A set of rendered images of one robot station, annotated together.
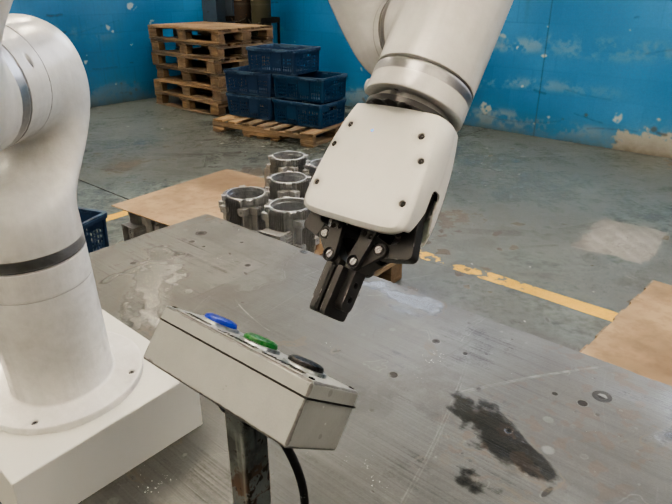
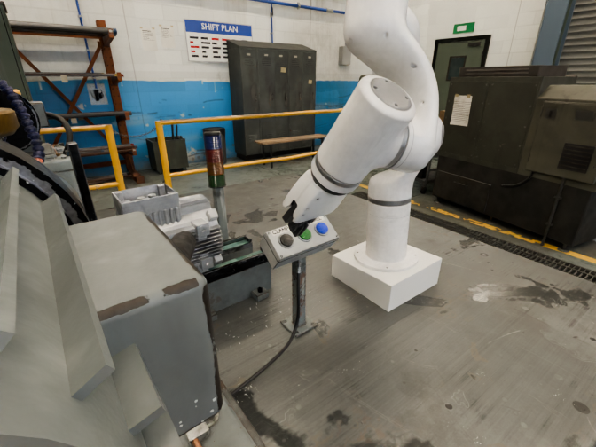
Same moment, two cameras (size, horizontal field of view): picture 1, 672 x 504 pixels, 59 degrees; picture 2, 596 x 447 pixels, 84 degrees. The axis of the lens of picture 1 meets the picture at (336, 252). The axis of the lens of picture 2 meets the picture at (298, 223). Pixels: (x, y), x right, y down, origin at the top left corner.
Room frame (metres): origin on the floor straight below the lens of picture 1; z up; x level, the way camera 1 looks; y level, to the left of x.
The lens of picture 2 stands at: (0.54, -0.58, 1.38)
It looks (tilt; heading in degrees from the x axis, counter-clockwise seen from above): 24 degrees down; 103
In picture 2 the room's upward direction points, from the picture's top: straight up
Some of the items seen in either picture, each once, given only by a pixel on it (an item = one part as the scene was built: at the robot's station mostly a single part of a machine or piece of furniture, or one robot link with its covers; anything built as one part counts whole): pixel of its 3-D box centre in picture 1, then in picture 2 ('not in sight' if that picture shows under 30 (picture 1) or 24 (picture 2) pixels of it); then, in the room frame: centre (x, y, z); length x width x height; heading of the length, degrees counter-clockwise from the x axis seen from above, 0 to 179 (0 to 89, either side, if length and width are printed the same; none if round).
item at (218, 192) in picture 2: not in sight; (217, 191); (0.01, 0.47, 1.01); 0.08 x 0.08 x 0.42; 51
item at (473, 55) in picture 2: not in sight; (452, 90); (1.99, 7.11, 1.18); 1.09 x 0.10 x 2.35; 139
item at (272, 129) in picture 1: (284, 89); not in sight; (5.78, 0.49, 0.39); 1.20 x 0.80 x 0.79; 57
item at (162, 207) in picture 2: not in sight; (147, 207); (0.04, 0.04, 1.11); 0.12 x 0.11 x 0.07; 51
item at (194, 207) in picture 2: not in sight; (170, 239); (0.07, 0.07, 1.01); 0.20 x 0.19 x 0.19; 51
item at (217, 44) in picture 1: (212, 66); not in sight; (7.10, 1.42, 0.45); 1.26 x 0.86 x 0.89; 49
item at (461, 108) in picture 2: not in sight; (460, 110); (1.40, 3.38, 1.08); 0.22 x 0.02 x 0.31; 129
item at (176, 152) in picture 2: not in sight; (167, 145); (-2.69, 4.15, 0.41); 0.52 x 0.47 x 0.82; 49
